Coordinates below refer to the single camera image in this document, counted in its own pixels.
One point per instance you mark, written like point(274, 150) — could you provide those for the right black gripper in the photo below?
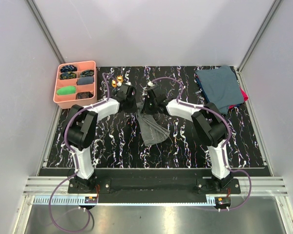
point(146, 110)

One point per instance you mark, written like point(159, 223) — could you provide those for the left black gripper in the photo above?
point(135, 108)

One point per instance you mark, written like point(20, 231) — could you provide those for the grey stitched cloth napkin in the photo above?
point(152, 133)

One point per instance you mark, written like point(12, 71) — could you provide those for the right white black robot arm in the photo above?
point(210, 127)

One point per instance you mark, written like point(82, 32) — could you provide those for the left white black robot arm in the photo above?
point(80, 127)

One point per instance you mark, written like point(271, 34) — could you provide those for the grey rolled cloth in tray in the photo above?
point(85, 81)

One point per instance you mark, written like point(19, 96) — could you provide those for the brown patterned roll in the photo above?
point(84, 95)

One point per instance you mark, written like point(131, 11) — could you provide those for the teal patterned roll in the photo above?
point(87, 73)

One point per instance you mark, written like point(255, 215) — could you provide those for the pink compartment organizer tray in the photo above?
point(67, 101)

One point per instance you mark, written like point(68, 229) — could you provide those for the green rolled cloth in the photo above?
point(67, 90)

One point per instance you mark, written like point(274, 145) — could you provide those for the yellow blue patterned roll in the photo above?
point(68, 75)

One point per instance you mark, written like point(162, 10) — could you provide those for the blue patterned roll top left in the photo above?
point(68, 68)

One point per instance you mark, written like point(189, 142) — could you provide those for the blue grey folded cloth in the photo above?
point(220, 87)

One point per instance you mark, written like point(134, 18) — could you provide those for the magenta folded cloth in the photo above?
point(244, 96)

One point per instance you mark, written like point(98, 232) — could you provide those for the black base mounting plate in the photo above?
point(182, 184)

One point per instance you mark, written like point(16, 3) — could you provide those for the gold spoon teal handle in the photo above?
point(114, 84)

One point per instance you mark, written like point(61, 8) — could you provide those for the white slotted cable duct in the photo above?
point(106, 200)

